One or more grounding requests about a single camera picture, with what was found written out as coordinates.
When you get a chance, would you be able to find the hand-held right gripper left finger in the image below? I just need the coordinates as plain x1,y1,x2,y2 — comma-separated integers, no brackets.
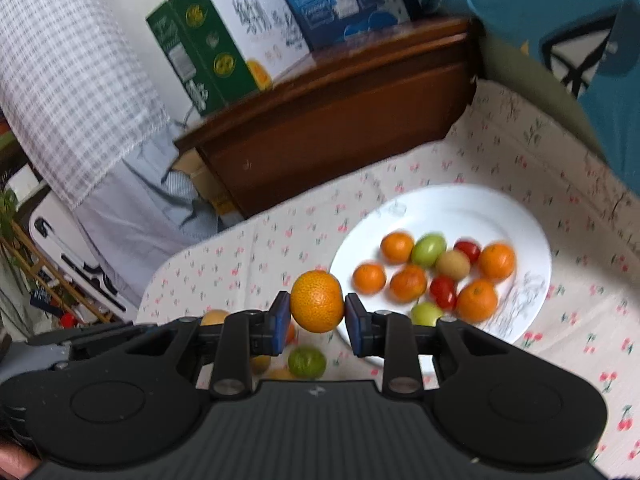
122,290,292,400

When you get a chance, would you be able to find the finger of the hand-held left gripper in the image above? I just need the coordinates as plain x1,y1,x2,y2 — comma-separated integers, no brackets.
27,322,168,348

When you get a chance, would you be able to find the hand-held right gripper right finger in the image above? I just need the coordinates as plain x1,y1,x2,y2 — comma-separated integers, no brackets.
345,292,506,396

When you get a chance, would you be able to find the orange mandarin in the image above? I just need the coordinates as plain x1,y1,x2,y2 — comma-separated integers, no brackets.
389,265,428,304
352,262,388,296
380,231,415,265
290,270,345,334
477,243,516,282
456,280,499,323

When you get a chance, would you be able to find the red cherry tomato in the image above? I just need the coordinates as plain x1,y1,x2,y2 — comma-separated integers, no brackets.
429,276,458,311
453,240,482,263

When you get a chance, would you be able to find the white plate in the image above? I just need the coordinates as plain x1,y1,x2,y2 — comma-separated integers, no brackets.
330,184,552,367

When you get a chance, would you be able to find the person's left hand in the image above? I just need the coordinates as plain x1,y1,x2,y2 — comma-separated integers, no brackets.
0,442,42,480

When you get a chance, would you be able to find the large green jujube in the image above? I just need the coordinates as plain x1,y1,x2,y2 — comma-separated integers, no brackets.
287,346,327,380

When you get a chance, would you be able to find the bamboo rack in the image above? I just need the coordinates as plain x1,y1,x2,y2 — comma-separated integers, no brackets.
0,220,112,327

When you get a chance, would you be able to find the light blue shirt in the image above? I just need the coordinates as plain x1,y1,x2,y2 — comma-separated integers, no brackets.
75,130,236,306

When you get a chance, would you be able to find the cardboard box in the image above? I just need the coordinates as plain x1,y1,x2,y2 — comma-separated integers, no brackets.
172,152,246,231

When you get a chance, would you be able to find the brown wooden headboard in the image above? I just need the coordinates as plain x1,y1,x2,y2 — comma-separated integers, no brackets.
175,15,481,218

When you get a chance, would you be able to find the cherry print tablecloth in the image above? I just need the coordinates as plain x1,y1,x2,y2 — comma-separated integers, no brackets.
135,80,640,480

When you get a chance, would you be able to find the checkered cloth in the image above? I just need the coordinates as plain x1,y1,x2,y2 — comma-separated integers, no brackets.
0,0,171,211

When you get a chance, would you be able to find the grey green cushion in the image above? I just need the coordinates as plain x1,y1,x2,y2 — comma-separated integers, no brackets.
477,25,606,163

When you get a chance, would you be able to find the green and white carton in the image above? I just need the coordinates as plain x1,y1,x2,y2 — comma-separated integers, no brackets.
146,0,311,117

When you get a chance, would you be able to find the white case with black handles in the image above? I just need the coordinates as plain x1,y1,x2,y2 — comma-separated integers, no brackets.
27,192,137,322

